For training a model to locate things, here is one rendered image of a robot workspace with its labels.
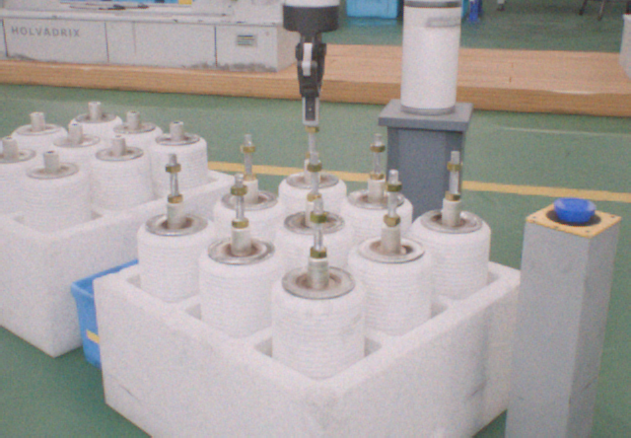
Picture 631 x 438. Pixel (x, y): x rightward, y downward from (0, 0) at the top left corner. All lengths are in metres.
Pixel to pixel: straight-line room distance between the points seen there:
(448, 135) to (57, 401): 0.71
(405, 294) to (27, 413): 0.53
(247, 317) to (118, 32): 2.38
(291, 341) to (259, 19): 2.28
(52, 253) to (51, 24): 2.21
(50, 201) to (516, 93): 1.87
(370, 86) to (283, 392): 2.08
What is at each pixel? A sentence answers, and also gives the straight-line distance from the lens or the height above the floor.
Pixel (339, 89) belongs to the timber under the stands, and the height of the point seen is 0.05.
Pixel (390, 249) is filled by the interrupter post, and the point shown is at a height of 0.26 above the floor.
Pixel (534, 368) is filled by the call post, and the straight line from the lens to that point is 0.87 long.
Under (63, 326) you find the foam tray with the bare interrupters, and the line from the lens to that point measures 1.20.
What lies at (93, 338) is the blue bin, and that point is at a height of 0.05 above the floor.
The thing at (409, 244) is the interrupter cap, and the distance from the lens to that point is 0.88.
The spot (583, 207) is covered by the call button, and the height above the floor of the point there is 0.33.
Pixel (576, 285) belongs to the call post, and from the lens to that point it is 0.81.
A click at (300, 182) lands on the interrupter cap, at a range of 1.08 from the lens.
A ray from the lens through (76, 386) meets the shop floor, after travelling 1.14.
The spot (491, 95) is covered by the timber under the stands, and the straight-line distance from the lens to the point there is 2.73.
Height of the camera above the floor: 0.59
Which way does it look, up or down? 19 degrees down
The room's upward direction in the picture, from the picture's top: straight up
